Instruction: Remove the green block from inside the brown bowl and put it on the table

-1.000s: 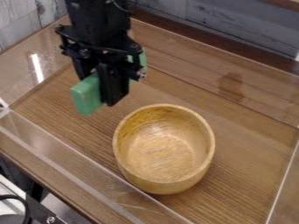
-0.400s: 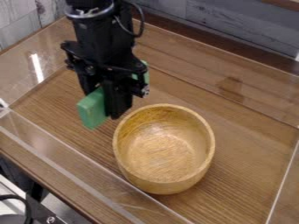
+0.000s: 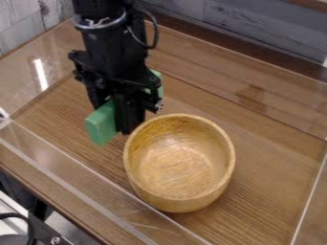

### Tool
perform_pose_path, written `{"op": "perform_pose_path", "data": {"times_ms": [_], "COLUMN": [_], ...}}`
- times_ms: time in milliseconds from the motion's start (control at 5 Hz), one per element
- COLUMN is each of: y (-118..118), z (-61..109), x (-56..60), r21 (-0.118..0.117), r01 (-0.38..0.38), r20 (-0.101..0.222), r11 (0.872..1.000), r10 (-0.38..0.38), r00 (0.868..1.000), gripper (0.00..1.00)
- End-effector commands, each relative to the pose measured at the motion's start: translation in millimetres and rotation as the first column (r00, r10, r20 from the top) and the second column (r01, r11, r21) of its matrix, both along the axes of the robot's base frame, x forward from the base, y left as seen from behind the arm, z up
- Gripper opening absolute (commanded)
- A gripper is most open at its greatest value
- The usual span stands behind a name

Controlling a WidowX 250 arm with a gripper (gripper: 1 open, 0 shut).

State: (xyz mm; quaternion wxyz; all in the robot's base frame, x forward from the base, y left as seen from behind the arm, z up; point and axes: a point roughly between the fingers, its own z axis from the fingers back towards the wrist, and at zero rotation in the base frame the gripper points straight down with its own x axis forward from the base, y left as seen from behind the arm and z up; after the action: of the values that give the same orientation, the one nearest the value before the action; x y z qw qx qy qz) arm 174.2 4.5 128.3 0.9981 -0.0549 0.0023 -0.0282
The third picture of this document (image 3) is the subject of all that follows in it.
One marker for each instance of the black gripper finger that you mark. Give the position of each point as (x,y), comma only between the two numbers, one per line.
(99,92)
(130,113)

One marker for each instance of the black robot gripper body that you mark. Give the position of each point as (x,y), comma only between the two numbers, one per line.
(116,45)

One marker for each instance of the green rectangular block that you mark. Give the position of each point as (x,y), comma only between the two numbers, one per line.
(100,126)

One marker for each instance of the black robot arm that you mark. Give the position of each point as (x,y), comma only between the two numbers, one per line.
(98,9)

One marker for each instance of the brown wooden bowl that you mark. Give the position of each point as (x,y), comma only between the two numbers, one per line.
(179,159)

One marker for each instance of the clear acrylic front wall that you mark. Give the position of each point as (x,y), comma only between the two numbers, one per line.
(99,206)

